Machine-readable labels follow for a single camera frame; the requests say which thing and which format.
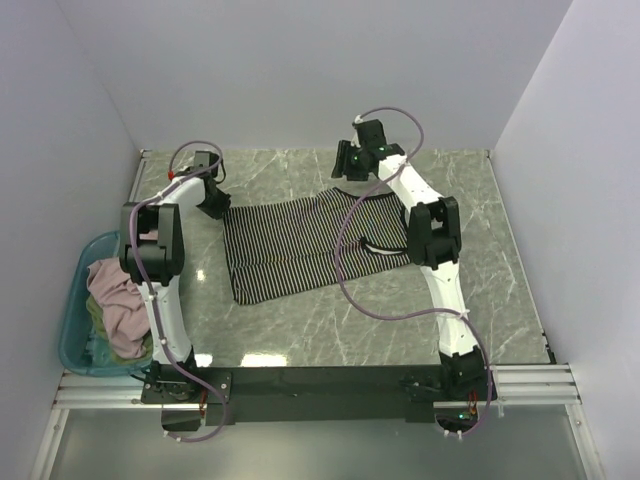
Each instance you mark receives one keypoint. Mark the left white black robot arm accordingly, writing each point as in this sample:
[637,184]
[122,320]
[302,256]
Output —
[152,252]

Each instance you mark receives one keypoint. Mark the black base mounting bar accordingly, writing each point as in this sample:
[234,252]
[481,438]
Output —
[279,394]

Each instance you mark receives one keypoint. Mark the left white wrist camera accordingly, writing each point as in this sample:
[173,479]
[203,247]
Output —
[185,172]

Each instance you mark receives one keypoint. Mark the green tank top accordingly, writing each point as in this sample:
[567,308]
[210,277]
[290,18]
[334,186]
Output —
[126,332]

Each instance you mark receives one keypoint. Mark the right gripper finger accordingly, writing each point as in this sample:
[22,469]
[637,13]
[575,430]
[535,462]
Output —
[347,148]
[338,168]

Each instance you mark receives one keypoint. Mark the pink tank top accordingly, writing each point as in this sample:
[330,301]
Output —
[109,285]

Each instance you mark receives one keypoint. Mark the teal plastic laundry basket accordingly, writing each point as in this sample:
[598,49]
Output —
[82,350]

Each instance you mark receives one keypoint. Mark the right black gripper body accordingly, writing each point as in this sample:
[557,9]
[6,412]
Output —
[355,171]

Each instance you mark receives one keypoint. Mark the black white striped tank top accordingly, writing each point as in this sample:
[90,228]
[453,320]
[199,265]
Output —
[287,248]

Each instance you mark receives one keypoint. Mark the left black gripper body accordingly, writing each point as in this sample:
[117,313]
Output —
[215,205]

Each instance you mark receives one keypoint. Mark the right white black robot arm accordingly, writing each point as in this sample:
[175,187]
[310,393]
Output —
[434,243]

